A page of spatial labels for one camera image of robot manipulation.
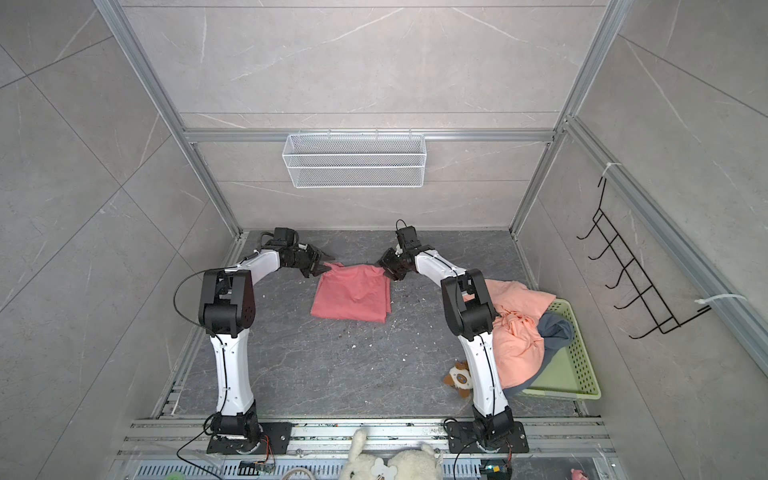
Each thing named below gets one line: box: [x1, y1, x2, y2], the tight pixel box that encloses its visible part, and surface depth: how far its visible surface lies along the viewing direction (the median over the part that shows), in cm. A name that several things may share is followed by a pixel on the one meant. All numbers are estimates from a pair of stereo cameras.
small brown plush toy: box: [444, 360, 473, 399], surface depth 82 cm
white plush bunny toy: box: [339, 428, 443, 480], surface depth 64 cm
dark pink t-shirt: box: [310, 262, 392, 323], surface depth 100 cm
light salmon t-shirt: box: [485, 279, 556, 390], surface depth 81 cm
